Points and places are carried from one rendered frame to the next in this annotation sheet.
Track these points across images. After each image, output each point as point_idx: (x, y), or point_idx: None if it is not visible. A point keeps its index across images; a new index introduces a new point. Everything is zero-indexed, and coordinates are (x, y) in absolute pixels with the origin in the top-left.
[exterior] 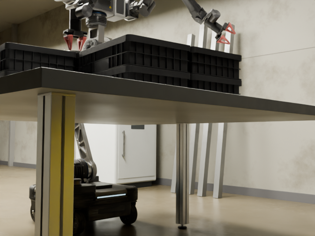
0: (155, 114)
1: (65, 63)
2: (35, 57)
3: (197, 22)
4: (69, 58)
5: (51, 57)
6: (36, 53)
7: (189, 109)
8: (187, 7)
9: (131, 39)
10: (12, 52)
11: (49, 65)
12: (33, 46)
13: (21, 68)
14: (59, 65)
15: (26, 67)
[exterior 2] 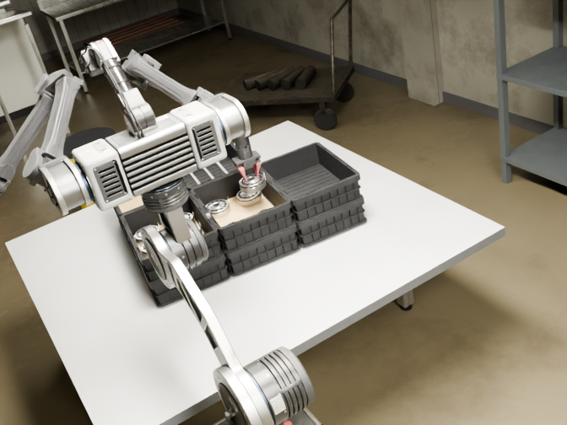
0: None
1: (268, 172)
2: (295, 159)
3: (2, 194)
4: (264, 169)
5: (281, 164)
6: (294, 156)
7: None
8: (18, 164)
9: None
10: (314, 151)
11: (283, 169)
12: (295, 149)
13: (309, 165)
14: (275, 172)
15: (305, 166)
